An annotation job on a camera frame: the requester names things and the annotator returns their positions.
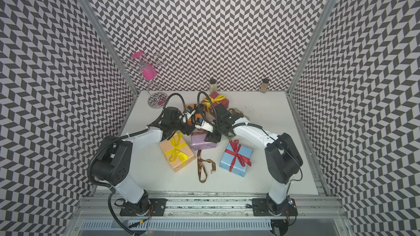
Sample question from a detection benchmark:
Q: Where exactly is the purple gift box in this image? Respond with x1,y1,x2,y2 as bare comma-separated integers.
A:
190,129,217,151

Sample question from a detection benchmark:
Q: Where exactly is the brown ribbon of purple box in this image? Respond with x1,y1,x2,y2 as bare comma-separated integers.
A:
197,150,217,184

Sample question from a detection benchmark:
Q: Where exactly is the blue gift box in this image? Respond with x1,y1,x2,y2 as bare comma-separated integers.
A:
219,140,254,177

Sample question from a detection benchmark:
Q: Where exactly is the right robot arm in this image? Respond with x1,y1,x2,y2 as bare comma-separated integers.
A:
203,103,303,216

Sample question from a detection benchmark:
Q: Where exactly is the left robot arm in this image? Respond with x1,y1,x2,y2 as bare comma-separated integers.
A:
87,106,195,216

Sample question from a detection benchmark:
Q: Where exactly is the brown ribbon on green box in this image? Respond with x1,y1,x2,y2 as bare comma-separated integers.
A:
228,108,244,118

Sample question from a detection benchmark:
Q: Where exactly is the green gift box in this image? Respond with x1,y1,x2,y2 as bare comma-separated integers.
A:
227,108,250,140

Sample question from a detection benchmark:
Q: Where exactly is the yellow ribbon on peach box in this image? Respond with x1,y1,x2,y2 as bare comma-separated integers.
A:
165,133,189,167

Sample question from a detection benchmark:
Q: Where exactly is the orange gift box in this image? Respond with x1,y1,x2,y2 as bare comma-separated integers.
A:
186,104,206,125

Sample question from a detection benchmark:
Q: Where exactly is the maroon gift box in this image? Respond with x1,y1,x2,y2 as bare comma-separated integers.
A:
202,91,229,112

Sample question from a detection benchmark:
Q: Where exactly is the yellow ribbon on maroon box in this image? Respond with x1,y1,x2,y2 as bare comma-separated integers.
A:
202,93,228,109

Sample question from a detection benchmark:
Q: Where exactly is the peach gift box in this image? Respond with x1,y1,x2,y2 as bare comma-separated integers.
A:
159,132,196,172

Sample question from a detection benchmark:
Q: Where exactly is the white spice shaker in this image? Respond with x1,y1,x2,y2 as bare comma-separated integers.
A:
208,78,218,94

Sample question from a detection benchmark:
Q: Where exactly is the brown spice shaker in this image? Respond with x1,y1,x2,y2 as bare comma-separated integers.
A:
260,79,269,94

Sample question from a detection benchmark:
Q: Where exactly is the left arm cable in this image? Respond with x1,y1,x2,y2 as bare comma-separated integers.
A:
149,92,188,128

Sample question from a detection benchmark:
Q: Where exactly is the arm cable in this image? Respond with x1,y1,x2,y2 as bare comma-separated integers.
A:
149,92,188,128
196,91,219,132

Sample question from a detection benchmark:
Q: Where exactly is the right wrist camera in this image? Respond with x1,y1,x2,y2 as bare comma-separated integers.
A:
194,115,214,133

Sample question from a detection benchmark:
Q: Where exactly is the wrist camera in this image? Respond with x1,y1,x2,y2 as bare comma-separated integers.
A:
194,115,214,133
185,104,196,120

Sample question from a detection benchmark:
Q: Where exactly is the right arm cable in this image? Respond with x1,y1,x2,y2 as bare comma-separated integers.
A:
196,91,219,132

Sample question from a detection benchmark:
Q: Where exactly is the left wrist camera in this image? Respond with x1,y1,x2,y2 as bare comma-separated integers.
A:
185,104,196,120

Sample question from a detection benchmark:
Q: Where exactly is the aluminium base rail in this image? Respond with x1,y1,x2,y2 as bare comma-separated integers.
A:
73,191,347,219

